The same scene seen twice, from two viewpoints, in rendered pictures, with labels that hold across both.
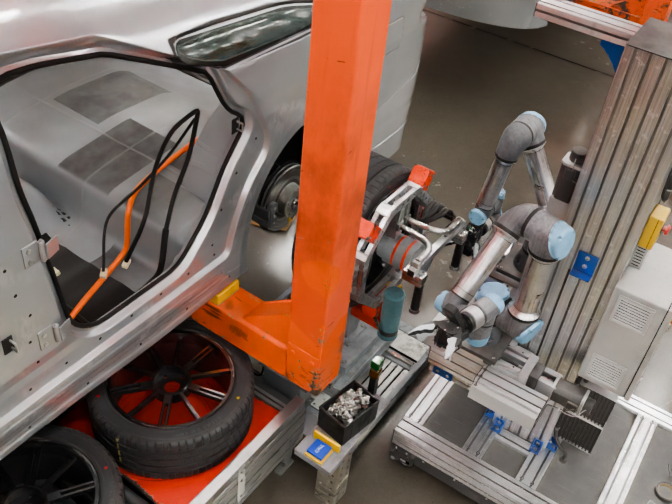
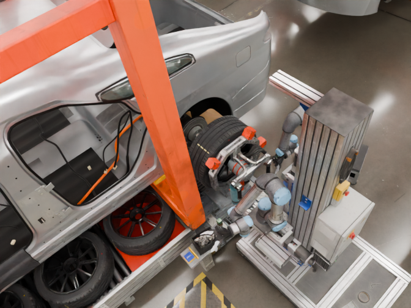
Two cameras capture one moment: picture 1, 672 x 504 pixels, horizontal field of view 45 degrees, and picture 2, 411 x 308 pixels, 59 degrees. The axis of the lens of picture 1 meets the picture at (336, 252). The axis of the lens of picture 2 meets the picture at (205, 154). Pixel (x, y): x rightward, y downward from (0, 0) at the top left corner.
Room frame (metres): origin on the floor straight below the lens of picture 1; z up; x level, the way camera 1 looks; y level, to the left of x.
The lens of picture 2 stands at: (0.90, -0.86, 3.46)
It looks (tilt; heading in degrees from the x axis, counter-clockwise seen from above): 53 degrees down; 28
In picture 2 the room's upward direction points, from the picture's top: 11 degrees counter-clockwise
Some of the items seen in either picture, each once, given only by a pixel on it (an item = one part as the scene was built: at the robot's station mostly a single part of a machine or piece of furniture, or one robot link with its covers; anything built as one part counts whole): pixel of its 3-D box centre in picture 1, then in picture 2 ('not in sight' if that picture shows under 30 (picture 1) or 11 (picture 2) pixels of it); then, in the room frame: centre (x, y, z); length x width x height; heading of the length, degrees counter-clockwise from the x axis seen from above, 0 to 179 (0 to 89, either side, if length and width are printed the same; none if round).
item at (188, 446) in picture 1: (172, 394); (139, 219); (2.05, 0.59, 0.39); 0.66 x 0.66 x 0.24
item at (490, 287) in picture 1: (492, 302); (266, 207); (2.18, -0.60, 0.98); 0.13 x 0.12 x 0.14; 47
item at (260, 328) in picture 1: (248, 306); (168, 187); (2.30, 0.33, 0.69); 0.52 x 0.17 x 0.35; 59
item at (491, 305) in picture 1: (486, 309); (244, 223); (1.90, -0.51, 1.21); 0.11 x 0.08 x 0.09; 137
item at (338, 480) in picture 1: (334, 464); (205, 256); (1.93, -0.10, 0.21); 0.10 x 0.10 x 0.42; 59
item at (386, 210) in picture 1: (390, 246); (235, 163); (2.60, -0.23, 0.85); 0.54 x 0.07 x 0.54; 149
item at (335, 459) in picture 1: (343, 426); (204, 245); (1.95, -0.11, 0.44); 0.43 x 0.17 x 0.03; 149
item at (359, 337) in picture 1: (345, 315); (226, 183); (2.68, -0.08, 0.32); 0.40 x 0.30 x 0.28; 149
